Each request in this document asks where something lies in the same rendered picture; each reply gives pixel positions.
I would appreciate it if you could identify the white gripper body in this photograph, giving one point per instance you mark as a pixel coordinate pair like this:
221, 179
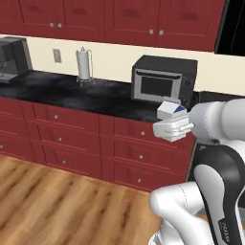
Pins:
172, 130

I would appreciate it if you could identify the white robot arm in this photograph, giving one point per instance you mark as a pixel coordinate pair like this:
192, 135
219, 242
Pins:
223, 118

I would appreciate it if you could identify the white blue milk carton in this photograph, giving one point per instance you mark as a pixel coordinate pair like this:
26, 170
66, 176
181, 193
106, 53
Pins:
167, 111

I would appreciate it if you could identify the dark grey coffee machine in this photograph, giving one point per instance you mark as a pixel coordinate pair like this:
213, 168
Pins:
14, 57

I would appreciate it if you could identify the red drawer front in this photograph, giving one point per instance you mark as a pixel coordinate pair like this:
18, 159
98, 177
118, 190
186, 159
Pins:
19, 148
76, 140
70, 116
12, 110
16, 129
156, 156
153, 178
127, 129
79, 162

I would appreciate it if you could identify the black toaster oven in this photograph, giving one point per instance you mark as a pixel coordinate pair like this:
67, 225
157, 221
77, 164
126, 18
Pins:
159, 83

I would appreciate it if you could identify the silver cupboard knob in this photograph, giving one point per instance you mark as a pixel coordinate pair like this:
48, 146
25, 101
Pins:
51, 24
59, 25
151, 31
161, 32

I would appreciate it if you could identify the paper towel holder with roll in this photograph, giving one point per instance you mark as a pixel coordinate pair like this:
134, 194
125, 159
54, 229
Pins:
84, 65

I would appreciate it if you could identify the red upper cupboard door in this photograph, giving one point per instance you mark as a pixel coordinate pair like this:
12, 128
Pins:
81, 17
6, 16
130, 19
191, 22
36, 14

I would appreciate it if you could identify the grey wall outlet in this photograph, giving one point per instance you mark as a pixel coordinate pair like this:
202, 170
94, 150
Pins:
57, 55

